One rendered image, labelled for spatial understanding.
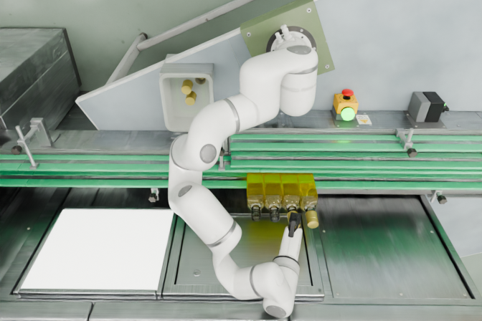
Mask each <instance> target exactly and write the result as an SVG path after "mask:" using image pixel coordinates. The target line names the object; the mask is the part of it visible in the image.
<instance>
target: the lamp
mask: <svg viewBox="0 0 482 321"><path fill-rule="evenodd" d="M341 116H342V118H343V119H344V120H352V119H353V118H354V116H355V113H354V109H353V108H352V107H344V108H343V109H342V110H341Z"/></svg>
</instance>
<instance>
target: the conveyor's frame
mask: <svg viewBox="0 0 482 321"><path fill-rule="evenodd" d="M356 118H357V120H358V123H359V125H360V127H361V128H336V126H335V124H334V120H333V118H332V116H331V112H330V110H309V111H308V112H307V113H306V114H304V115H301V116H290V115H287V114H285V113H284V112H283V111H282V110H279V111H278V114H277V115H276V116H275V117H274V118H273V119H272V120H269V121H267V122H265V123H262V124H259V125H256V126H254V127H252V128H248V129H247V130H243V131H241V132H238V133H239V134H240V133H250V134H251V133H262V134H263V133H272V134H273V133H284V134H285V133H295V134H296V133H306V134H307V133H328V134H329V133H338V134H373V135H374V134H394V133H395V132H393V129H396V128H404V129H405V134H408V133H409V131H410V128H413V129H414V131H413V134H455V135H482V111H475V112H474V111H445V112H442V113H441V115H440V119H441V120H442V122H443V123H444V124H445V126H446V127H447V128H448V129H419V128H414V127H413V126H412V124H411V122H410V121H409V120H408V118H407V116H406V115H405V114H404V112H403V111H385V110H357V113H356ZM48 131H49V133H60V136H59V138H58V139H57V140H56V141H55V143H53V144H52V145H51V146H41V145H40V144H39V141H38V140H37V136H36V134H35V133H34V135H33V136H32V137H31V138H30V139H29V140H30V144H29V145H28V147H29V150H30V152H31V153H49V154H50V153H76V154H165V155H166V154H170V147H171V144H172V142H173V141H174V139H175V138H171V135H172V131H170V130H48ZM18 139H19V134H18V132H17V131H16V130H0V153H12V152H11V149H12V148H13V147H14V146H17V145H18V142H17V141H18Z"/></svg>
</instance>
